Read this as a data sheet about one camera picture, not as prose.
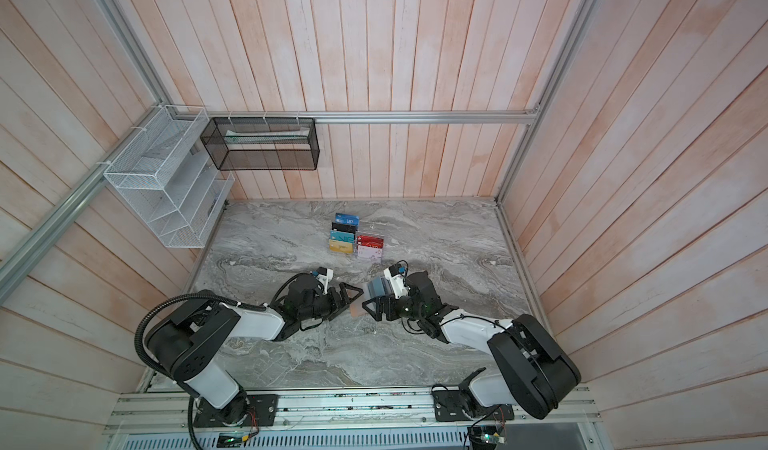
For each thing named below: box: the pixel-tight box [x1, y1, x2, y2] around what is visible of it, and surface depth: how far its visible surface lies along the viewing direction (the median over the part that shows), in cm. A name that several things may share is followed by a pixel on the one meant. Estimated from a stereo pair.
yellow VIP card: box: [329, 239, 353, 254], surface depth 105 cm
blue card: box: [334, 212, 361, 230], surface depth 103 cm
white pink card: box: [357, 245, 383, 259], surface depth 103 cm
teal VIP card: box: [330, 230, 355, 244], surface depth 103 cm
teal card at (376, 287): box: [368, 276, 385, 299], surface depth 94 cm
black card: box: [331, 222, 357, 239], surface depth 103 cm
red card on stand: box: [357, 235, 385, 248], surface depth 103 cm
